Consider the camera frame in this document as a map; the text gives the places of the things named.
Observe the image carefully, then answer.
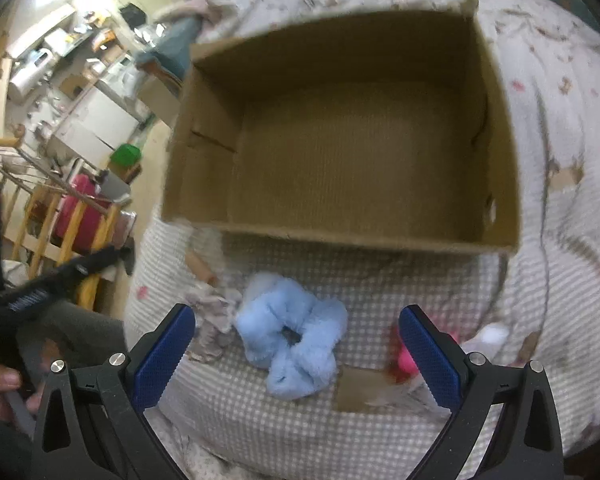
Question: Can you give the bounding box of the pink rubber duck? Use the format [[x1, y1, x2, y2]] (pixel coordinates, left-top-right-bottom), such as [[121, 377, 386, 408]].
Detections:
[[389, 323, 419, 384]]

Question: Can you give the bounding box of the beige patterned scrunchie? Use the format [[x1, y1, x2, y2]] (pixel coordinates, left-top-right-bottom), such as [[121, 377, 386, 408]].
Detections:
[[183, 283, 242, 363]]

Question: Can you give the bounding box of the light blue fluffy scrunchie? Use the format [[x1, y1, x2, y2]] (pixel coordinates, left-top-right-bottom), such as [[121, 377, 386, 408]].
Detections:
[[234, 272, 348, 401]]

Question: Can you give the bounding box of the wooden chair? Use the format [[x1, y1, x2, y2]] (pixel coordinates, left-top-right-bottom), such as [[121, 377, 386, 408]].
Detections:
[[0, 136, 124, 311]]

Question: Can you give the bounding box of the open cardboard box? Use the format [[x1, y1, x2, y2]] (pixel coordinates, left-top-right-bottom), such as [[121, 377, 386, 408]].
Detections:
[[162, 10, 520, 252]]

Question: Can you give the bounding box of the pile of blankets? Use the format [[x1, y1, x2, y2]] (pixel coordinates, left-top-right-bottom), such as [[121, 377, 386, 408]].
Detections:
[[135, 0, 240, 81]]

